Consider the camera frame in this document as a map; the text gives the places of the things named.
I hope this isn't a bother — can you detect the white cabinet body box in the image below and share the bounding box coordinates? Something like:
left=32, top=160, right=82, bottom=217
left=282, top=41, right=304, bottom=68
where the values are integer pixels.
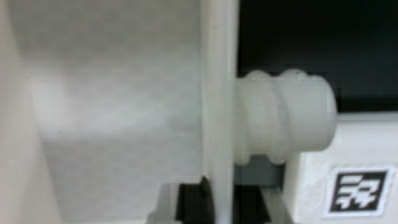
left=0, top=0, right=240, bottom=224

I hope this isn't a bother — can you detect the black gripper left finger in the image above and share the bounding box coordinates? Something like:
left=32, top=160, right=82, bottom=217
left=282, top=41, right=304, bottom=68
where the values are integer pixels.
left=149, top=175, right=217, bottom=224

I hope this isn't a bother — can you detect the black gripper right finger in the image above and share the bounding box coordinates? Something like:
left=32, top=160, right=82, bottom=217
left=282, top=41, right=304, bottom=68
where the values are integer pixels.
left=233, top=185, right=291, bottom=224

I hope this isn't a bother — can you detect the white cabinet door panel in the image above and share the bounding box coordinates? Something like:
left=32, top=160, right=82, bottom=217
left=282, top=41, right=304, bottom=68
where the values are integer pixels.
left=234, top=69, right=398, bottom=224

